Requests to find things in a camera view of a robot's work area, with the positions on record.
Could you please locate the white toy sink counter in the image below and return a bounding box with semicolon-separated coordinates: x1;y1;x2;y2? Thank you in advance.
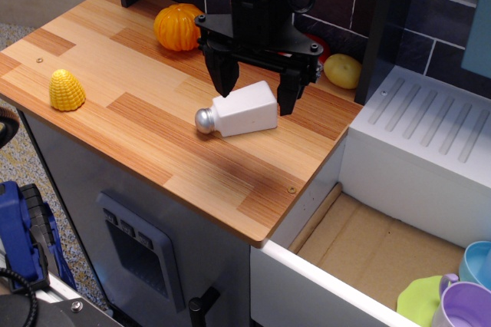
339;67;490;246

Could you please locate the blue black clamp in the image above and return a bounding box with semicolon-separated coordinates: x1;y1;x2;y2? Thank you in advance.
1;181;77;289

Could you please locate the green plate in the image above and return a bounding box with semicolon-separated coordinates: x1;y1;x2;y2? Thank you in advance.
396;276;442;327

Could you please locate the red toy item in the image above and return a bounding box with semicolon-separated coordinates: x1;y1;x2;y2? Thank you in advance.
276;33;331;65

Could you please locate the white salt shaker silver cap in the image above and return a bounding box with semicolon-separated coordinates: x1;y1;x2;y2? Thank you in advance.
195;81;278;137

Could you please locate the light blue cup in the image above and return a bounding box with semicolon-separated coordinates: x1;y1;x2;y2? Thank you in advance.
458;241;490;289

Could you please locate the purple cup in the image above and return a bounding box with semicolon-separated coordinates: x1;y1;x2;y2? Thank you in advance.
431;273;490;327

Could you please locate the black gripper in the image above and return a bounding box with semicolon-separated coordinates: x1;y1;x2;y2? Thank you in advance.
195;0;320;116

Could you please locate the yellow toy potato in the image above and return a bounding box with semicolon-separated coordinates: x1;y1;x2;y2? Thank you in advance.
324;54;362;90

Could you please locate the yellow toy corn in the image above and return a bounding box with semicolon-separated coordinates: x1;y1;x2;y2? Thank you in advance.
49;69;86;111

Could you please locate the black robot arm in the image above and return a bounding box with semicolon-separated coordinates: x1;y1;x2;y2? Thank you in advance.
195;0;323;115

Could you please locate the black oven handle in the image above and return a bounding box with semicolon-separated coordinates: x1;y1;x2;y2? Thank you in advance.
188;286;220;327

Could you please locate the orange toy pumpkin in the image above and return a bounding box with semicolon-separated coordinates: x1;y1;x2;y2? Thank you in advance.
153;3;203;51

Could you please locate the grey toy oven door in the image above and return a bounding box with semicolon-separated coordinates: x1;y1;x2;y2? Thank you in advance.
96;192;184;313

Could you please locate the black cable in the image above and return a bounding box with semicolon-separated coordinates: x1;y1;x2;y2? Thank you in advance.
0;267;39;327

